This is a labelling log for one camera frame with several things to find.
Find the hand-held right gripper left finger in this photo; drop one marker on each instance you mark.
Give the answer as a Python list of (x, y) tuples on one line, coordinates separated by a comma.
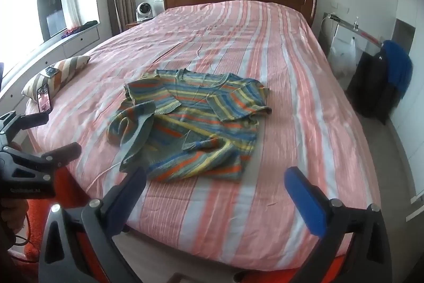
[(131, 185)]

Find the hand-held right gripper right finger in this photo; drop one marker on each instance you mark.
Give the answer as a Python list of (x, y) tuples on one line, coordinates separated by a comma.
[(304, 200)]

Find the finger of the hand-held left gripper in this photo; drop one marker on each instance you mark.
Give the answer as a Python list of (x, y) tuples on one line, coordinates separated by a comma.
[(61, 153), (31, 120)]

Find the striped knit sweater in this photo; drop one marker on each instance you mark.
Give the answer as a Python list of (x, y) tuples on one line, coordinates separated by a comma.
[(195, 124)]

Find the person's left hand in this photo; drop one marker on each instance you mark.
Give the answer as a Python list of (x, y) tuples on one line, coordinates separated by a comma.
[(11, 215)]

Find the black smartphone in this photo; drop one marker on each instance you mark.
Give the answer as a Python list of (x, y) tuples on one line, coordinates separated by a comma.
[(44, 98)]

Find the orange fuzzy cloth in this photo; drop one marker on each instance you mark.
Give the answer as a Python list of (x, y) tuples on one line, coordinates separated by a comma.
[(66, 185)]

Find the small dark packet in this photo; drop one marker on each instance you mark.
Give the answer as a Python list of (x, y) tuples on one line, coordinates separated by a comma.
[(50, 71)]

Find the striped pillow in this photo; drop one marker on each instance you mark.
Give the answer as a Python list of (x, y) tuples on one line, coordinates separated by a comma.
[(63, 70)]

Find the white window bench cabinet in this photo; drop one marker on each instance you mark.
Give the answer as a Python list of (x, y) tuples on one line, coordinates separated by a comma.
[(49, 47)]

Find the purple red cloth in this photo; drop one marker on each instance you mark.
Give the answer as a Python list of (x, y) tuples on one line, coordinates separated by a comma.
[(69, 33)]

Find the window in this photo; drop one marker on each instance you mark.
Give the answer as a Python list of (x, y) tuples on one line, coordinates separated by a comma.
[(36, 7)]

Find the dark flat sill item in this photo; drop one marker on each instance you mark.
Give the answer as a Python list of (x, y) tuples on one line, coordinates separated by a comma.
[(89, 23)]

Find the black chair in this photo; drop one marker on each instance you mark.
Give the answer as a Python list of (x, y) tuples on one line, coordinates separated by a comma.
[(371, 84)]

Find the wooden nightstand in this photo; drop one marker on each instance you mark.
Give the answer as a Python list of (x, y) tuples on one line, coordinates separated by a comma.
[(131, 25)]

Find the white plastic bag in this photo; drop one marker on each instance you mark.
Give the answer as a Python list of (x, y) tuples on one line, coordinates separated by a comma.
[(344, 54)]

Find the white round fan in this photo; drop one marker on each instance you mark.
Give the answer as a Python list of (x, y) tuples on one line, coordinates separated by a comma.
[(144, 11)]

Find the pink striped bed cover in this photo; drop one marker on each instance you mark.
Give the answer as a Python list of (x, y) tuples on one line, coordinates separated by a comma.
[(251, 47)]

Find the white bedside cabinet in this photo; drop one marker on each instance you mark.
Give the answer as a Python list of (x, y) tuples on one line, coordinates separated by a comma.
[(356, 29)]

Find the small clear bottle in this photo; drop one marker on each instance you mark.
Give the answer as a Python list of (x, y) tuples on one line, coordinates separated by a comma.
[(357, 22)]

